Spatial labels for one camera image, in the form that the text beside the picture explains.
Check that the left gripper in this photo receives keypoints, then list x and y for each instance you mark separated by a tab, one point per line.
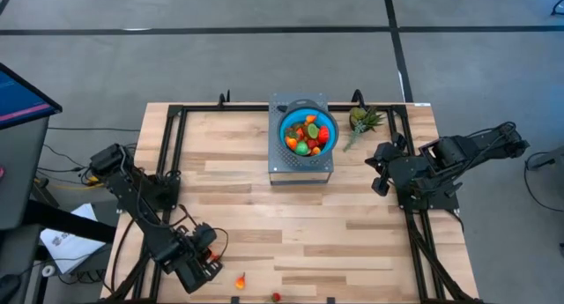
189	253

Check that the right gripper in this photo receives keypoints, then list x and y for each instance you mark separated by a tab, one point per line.
392	165

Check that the orange toy peach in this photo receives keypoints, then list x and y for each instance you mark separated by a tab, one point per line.
291	143
240	282
300	132
315	151
310	118

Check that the brown toy kiwi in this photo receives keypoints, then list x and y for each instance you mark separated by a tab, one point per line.
313	130

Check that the blue collapsible bowl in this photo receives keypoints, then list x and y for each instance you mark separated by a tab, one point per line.
284	121

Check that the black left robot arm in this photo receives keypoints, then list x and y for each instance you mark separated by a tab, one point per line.
132	194

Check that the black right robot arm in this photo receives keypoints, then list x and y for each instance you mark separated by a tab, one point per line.
458	158

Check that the potted succulent plant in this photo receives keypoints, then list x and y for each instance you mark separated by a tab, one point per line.
359	116

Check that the grey perforated metal stand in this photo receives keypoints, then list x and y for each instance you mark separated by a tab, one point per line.
282	163

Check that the white paper sheet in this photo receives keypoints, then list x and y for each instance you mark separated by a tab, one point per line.
66	246

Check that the black desk bar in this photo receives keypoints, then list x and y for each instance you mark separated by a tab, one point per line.
70	222

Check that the white tape roll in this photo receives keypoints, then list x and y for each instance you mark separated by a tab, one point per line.
52	271

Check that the black caster leg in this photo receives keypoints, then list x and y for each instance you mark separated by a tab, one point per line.
559	11

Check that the blue screen monitor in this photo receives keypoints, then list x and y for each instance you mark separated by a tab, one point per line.
22	97

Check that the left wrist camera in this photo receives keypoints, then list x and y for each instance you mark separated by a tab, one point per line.
205	235

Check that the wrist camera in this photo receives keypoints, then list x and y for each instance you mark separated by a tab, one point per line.
205	235
399	141

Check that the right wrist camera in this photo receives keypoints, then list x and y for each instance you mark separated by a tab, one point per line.
399	141

